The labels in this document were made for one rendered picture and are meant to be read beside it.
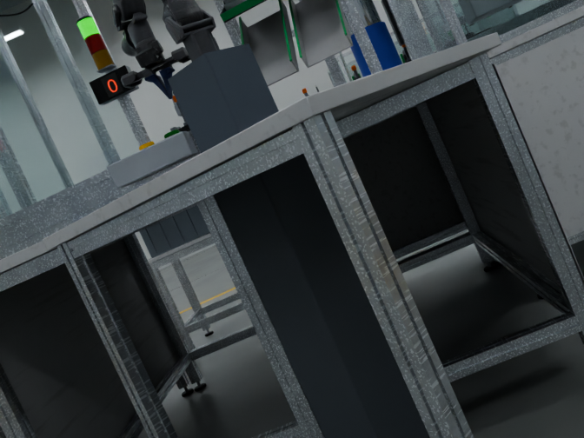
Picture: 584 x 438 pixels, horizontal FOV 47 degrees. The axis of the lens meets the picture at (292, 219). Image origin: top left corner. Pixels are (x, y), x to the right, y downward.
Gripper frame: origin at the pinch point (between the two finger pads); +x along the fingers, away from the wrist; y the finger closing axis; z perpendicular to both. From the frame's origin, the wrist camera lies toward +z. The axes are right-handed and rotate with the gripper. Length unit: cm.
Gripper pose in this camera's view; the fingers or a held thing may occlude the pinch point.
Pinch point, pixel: (165, 86)
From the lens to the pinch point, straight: 177.9
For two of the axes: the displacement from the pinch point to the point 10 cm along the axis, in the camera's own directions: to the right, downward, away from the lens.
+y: 9.1, -4.0, -1.2
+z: -0.8, 1.2, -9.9
